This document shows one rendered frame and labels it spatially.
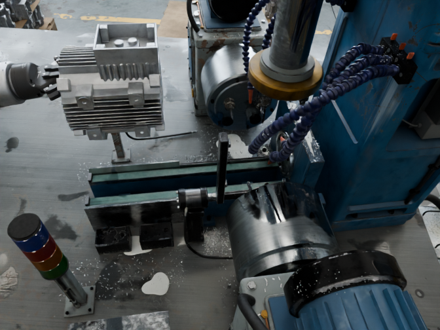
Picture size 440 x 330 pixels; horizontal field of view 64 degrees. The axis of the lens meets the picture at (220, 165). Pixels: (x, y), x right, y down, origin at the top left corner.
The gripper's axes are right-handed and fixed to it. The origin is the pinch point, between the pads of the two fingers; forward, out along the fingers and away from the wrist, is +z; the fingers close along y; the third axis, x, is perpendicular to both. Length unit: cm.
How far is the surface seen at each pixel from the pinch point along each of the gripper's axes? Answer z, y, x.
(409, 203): 76, -15, 53
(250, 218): 24.1, -26.1, 26.7
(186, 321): 4, -37, 58
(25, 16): -108, 222, 88
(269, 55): 34.6, 3.2, 5.0
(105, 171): -16.5, 8.9, 42.9
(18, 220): -21.4, -26.4, 12.8
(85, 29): -81, 268, 130
